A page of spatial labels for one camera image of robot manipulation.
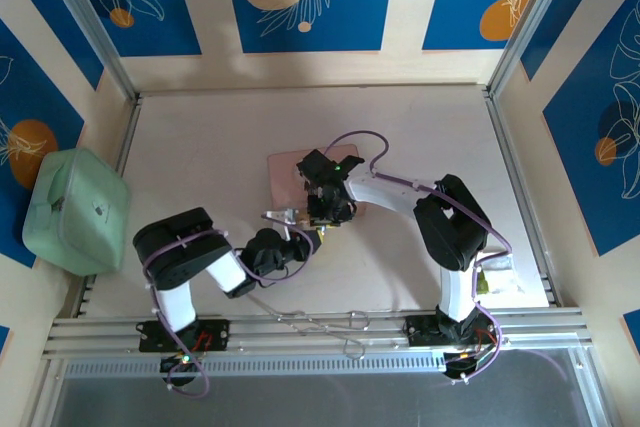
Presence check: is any slotted grey cable duct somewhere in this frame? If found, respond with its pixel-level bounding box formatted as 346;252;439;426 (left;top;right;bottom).
62;350;576;379

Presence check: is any aluminium corner post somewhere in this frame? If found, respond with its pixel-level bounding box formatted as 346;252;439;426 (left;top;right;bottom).
487;0;576;98
37;0;142;104

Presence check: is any small padlock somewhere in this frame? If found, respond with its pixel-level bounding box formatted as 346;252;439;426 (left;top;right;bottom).
262;208;307;228

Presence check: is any mint green zip pouch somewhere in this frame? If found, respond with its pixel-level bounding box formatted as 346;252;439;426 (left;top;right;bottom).
22;147;132;277

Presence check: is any pink illustrated card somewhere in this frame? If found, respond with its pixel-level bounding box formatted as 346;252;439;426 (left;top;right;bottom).
267;143;371;218

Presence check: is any bent metal wire hook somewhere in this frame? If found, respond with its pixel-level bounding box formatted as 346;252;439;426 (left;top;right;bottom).
272;309;374;339
342;331;369;361

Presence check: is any black base plate right arm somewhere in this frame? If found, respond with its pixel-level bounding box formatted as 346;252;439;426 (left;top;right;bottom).
404;314;501;348

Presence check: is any black base plate left arm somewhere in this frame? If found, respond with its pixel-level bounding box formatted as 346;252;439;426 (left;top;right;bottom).
138;319;231;353

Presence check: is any aluminium frame rail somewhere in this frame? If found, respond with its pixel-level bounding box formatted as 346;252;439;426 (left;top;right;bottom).
42;305;596;361

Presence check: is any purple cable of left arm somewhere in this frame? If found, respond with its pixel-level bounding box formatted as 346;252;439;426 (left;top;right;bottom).
143;224;315;398

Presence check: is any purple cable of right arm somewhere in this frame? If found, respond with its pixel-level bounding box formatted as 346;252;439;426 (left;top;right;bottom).
322;131;514;383

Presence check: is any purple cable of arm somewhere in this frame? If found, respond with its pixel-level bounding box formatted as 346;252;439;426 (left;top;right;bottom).
322;131;514;383
143;224;315;398

